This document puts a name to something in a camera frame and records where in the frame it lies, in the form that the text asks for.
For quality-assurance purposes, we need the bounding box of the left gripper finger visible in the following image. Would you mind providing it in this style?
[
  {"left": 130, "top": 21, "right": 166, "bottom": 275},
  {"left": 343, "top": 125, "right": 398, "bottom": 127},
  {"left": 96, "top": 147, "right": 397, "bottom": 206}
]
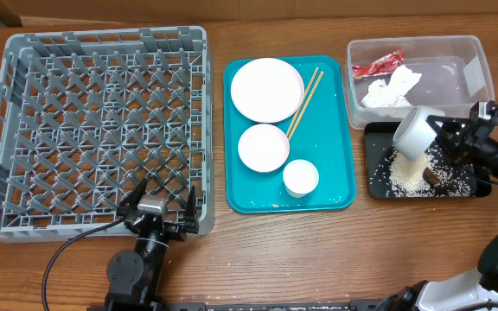
[
  {"left": 116, "top": 178, "right": 148, "bottom": 216},
  {"left": 183, "top": 186, "right": 199, "bottom": 234}
]

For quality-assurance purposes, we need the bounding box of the grey bowl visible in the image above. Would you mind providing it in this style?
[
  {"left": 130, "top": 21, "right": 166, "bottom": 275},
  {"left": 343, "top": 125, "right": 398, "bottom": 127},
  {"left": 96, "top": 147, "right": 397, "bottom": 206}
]
[{"left": 393, "top": 106, "right": 445, "bottom": 161}]

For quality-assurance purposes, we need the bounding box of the dark brown food piece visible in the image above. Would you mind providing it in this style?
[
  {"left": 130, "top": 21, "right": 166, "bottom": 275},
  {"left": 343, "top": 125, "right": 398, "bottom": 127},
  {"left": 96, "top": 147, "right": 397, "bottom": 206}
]
[{"left": 423, "top": 168, "right": 441, "bottom": 187}]

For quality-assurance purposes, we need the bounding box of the pile of white rice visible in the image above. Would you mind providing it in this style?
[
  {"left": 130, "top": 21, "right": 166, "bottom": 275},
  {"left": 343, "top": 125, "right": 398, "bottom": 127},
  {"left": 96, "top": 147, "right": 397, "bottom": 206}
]
[{"left": 367, "top": 146, "right": 477, "bottom": 200}]

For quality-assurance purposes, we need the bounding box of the white napkin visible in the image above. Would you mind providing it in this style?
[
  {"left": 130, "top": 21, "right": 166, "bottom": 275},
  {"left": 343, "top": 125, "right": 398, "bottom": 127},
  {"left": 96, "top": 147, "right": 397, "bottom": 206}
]
[{"left": 361, "top": 65, "right": 422, "bottom": 108}]

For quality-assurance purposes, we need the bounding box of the red snack wrapper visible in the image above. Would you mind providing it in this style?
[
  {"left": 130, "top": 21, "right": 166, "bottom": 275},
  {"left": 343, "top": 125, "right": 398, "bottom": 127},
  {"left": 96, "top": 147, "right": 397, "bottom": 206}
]
[{"left": 352, "top": 49, "right": 404, "bottom": 79}]

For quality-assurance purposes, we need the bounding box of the small pink bowl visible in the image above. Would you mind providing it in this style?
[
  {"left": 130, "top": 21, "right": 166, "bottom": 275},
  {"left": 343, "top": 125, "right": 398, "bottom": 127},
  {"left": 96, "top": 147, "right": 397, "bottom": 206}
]
[{"left": 238, "top": 124, "right": 290, "bottom": 173}]

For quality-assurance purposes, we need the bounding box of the white cup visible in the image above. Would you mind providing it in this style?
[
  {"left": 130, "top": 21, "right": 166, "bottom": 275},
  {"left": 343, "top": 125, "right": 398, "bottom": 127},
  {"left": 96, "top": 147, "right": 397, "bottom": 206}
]
[{"left": 283, "top": 159, "right": 319, "bottom": 198}]

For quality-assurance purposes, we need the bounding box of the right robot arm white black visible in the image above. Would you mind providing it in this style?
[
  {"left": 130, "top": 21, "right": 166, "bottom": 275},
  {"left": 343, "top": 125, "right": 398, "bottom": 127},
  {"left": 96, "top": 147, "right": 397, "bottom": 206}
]
[{"left": 375, "top": 101, "right": 498, "bottom": 310}]

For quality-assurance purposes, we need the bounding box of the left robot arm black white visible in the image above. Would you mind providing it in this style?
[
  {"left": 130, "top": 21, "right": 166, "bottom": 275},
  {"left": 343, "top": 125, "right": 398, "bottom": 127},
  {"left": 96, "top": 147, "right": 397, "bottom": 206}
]
[{"left": 104, "top": 179, "right": 199, "bottom": 310}]

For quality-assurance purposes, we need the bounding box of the black waste tray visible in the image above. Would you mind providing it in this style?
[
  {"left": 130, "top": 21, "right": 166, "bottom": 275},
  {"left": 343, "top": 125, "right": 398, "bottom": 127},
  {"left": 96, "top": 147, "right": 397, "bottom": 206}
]
[{"left": 364, "top": 122, "right": 492, "bottom": 197}]

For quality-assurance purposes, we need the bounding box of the clear plastic waste bin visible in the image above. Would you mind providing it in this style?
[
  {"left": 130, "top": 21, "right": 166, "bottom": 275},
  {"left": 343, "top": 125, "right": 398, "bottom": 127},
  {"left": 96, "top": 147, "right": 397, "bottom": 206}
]
[{"left": 342, "top": 35, "right": 495, "bottom": 130}]

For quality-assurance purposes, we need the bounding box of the grey plastic dishwasher rack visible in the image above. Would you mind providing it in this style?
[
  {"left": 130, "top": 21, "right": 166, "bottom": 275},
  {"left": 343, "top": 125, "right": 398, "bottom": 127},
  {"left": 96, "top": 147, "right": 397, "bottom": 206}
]
[{"left": 0, "top": 26, "right": 215, "bottom": 243}]

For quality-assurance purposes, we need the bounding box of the teal plastic serving tray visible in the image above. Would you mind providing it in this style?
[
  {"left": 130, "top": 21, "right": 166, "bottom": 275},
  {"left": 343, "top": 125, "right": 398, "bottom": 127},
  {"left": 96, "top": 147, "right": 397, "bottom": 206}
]
[{"left": 223, "top": 55, "right": 357, "bottom": 213}]

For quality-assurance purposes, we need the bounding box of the upper wooden chopstick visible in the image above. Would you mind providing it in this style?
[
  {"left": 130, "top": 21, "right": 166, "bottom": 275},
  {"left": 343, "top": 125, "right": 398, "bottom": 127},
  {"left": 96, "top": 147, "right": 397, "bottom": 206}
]
[{"left": 286, "top": 67, "right": 319, "bottom": 140}]

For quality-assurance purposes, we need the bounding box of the large pink round plate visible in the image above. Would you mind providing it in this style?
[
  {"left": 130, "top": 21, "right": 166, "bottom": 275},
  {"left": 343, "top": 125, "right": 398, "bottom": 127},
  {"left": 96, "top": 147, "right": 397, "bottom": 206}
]
[{"left": 230, "top": 58, "right": 304, "bottom": 124}]

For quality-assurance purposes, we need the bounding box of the cardboard panel backdrop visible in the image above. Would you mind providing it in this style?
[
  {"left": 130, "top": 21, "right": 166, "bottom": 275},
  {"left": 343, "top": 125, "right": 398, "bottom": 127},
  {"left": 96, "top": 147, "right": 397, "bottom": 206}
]
[{"left": 0, "top": 0, "right": 498, "bottom": 27}]

